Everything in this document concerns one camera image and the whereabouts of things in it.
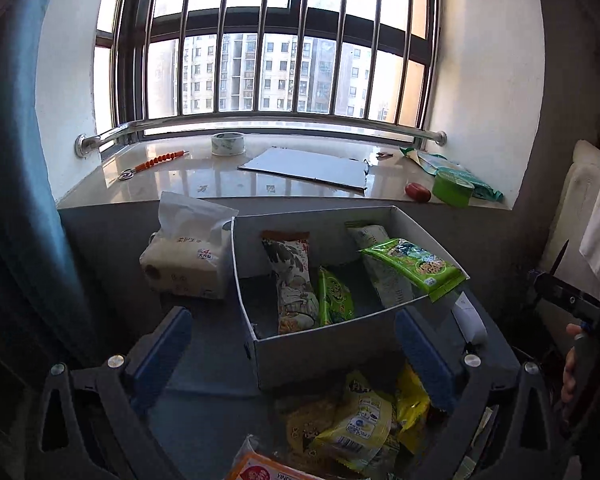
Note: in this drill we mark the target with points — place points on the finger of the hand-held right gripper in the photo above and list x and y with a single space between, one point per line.
565 294

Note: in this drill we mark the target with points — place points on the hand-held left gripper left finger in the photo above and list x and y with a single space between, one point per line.
160 355

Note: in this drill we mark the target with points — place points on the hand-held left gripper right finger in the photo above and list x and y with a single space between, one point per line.
425 360

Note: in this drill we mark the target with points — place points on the plain yellow snack packet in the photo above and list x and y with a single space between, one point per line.
410 410

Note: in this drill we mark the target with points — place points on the yellow white snack packet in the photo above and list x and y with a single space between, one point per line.
360 420

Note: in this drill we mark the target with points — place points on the white cardboard box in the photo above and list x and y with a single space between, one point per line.
330 355

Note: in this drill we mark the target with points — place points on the pale white snack packet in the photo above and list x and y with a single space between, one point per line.
475 455

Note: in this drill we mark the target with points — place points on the beige noodle snack packet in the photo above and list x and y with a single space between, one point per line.
305 425

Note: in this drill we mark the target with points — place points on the person's right hand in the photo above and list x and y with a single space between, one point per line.
570 370

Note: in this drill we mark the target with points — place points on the blue grey tablecloth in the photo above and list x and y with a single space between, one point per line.
215 360

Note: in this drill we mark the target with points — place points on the white remote control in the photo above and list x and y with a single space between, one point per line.
470 325

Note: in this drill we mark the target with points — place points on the white green snack packet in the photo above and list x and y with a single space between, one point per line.
390 280

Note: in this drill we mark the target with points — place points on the white chair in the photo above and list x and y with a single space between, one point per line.
570 200

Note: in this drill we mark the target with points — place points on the bright green snack packet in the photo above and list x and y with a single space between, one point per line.
420 265

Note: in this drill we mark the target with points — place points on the white tissue pack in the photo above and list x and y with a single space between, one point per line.
185 260

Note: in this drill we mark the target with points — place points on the small green snack packet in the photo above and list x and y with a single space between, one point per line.
335 300

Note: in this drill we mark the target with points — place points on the green plastic bag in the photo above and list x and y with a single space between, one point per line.
487 192

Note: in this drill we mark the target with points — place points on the long beige orange snack packet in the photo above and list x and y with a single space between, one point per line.
292 285

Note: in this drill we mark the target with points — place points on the green tape roll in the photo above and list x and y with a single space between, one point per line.
452 187

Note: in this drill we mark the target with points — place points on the small red object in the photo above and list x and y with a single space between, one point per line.
418 191

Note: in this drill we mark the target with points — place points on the marble window sill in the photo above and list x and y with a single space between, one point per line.
205 180

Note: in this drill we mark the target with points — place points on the white green pouch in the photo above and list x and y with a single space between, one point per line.
430 160

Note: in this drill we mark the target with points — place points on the orange beaded tool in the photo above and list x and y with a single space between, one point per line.
155 161

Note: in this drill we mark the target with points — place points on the small nail clipper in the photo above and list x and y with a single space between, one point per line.
384 154

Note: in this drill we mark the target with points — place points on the clear tape roll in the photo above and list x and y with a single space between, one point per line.
227 145

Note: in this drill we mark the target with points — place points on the grey cardboard sheet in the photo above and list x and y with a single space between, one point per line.
305 167

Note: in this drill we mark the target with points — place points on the blue curtain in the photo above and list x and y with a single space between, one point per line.
20 160

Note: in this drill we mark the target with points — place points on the steel window guard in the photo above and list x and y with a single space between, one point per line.
280 119

